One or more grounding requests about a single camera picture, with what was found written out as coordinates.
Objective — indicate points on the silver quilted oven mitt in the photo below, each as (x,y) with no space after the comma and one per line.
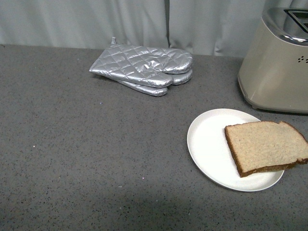
(145,66)
(154,89)

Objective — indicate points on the grey curtain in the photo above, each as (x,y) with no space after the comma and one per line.
(207,27)

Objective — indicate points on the upper silver quilted oven mitt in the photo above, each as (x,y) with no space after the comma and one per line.
(145,66)

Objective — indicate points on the lower silver quilted oven mitt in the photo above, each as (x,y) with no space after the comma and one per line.
(154,89)

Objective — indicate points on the slice of brown bread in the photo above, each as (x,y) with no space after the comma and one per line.
(265,146)

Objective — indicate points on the white round plate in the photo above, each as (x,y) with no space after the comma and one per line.
(210,152)

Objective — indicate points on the beige two-slot toaster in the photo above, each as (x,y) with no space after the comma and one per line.
(274,73)

